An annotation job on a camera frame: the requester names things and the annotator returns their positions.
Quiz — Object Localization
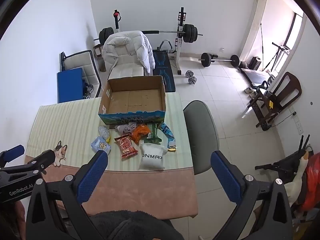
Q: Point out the short barbell black plates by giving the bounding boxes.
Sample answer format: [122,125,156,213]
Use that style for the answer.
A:
[199,52,241,68]

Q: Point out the printed cardboard box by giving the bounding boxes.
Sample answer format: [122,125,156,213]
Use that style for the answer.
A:
[98,76,167,126]

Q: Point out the cream upholstered chair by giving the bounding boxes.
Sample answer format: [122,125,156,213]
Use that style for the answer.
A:
[105,42,150,80]

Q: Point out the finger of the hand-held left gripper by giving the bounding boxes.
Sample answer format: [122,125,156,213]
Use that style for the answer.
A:
[0,144,25,167]
[25,149,56,175]

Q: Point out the window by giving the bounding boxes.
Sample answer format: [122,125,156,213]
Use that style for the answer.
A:
[285,12,304,48]

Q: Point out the white down jacket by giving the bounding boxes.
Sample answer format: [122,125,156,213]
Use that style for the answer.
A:
[102,31,155,74]

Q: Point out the dark brown wooden chair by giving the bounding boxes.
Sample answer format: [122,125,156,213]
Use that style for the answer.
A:
[249,72,302,131]

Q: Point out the white goose plush toy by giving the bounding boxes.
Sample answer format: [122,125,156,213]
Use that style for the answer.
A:
[285,154,309,203]

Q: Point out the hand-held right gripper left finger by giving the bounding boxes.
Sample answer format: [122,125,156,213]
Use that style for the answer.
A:
[26,150,109,240]

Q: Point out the grey green chair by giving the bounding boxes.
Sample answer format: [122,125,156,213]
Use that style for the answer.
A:
[183,100,220,175]

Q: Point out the white chair black frame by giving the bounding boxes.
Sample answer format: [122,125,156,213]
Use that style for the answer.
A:
[60,50,102,98]

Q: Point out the white bench press rack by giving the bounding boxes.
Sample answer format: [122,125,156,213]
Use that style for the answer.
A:
[114,7,188,75]

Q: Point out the blue cartoon tissue packet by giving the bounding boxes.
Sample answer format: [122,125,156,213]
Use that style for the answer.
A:
[90,135,112,155]

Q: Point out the brown wooden stool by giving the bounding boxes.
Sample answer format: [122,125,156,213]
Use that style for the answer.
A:
[94,44,107,72]

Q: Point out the red bag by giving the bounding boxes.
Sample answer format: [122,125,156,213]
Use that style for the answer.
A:
[299,152,320,212]

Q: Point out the red snack packet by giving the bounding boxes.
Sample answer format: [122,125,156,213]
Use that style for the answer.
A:
[114,134,139,159]

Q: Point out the green packet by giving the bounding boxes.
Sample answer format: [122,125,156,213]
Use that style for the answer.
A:
[144,122,163,144]

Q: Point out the clear plastic granule bag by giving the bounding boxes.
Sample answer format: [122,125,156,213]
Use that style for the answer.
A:
[98,125,112,143]

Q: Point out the barbell with black plates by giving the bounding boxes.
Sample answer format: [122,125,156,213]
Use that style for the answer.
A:
[94,24,203,45]

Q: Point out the person's left forearm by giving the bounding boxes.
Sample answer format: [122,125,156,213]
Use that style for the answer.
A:
[0,202,26,240]

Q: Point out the orange snack packet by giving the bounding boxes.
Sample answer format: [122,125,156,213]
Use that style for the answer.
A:
[131,124,152,144]

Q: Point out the grey exercise stand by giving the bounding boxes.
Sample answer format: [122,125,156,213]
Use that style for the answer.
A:
[262,42,290,73]

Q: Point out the person's dark fleece clothing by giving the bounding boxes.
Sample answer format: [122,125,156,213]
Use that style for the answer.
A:
[90,210,184,240]

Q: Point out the light blue long packet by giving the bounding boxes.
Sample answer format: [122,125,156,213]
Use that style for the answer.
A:
[159,122,177,153]

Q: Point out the grey sloped board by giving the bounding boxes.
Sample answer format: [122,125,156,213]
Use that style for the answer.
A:
[241,67,269,86]

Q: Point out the black blue weight bench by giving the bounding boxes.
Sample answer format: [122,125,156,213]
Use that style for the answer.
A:
[152,50,175,92]

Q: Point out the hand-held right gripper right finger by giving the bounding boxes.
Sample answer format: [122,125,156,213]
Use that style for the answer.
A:
[210,150,293,240]

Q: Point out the black box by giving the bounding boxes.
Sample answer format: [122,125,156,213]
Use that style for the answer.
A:
[250,56,262,70]

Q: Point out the white soft pouch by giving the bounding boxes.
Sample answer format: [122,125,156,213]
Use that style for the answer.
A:
[139,142,166,170]

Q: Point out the blue foam pad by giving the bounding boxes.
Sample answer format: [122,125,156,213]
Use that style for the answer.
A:
[57,67,83,103]

